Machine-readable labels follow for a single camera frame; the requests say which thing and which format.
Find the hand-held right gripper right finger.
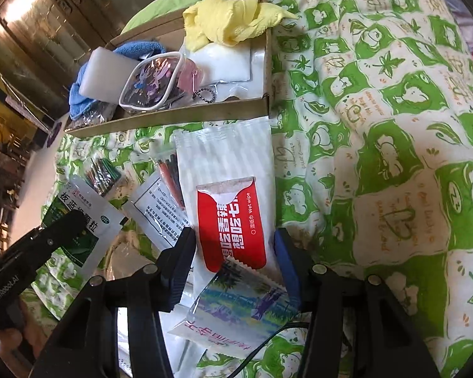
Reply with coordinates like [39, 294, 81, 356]
[274, 227, 444, 378]

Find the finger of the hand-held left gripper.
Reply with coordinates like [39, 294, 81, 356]
[29, 216, 88, 255]

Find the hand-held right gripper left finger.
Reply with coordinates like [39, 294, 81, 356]
[29, 226, 198, 378]

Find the white wet wipe packet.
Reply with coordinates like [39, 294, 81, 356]
[173, 120, 284, 284]

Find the blue towel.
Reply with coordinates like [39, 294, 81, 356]
[69, 40, 168, 121]

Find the shallow cardboard box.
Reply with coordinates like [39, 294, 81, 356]
[65, 0, 274, 139]

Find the white sponge block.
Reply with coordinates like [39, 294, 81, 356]
[79, 46, 143, 101]

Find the clear pink cartoon pouch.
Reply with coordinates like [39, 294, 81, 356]
[119, 52, 217, 116]

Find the yellow towel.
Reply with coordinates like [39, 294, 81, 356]
[182, 0, 300, 52]

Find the person's left hand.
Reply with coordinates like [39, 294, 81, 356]
[0, 303, 38, 363]

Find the green white medicine packet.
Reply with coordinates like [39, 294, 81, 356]
[41, 177, 123, 280]

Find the white sealed pouch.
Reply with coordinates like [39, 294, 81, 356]
[110, 240, 209, 378]
[179, 41, 266, 97]

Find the white printed sachet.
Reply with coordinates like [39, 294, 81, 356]
[122, 173, 192, 250]

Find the packet of coloured sticks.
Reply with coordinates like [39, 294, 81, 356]
[85, 157, 123, 195]

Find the white side table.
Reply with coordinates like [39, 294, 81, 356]
[18, 114, 69, 205]

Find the landscape print packet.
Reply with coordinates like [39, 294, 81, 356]
[169, 256, 300, 359]

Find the packet of red black sticks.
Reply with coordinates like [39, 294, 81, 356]
[155, 153, 187, 210]

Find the dark wooden shelf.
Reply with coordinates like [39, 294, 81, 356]
[0, 98, 36, 237]

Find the purple round disc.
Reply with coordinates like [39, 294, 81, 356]
[45, 124, 64, 148]

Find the dark brown plastic packet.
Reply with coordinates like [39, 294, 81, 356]
[73, 100, 117, 127]

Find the green white printed blanket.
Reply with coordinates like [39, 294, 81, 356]
[35, 0, 473, 378]

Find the brown wooden cabinet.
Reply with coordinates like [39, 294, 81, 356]
[0, 0, 174, 135]

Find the light green sheet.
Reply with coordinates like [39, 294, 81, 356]
[120, 0, 206, 34]

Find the grey white pillow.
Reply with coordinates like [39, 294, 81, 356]
[453, 4, 473, 48]

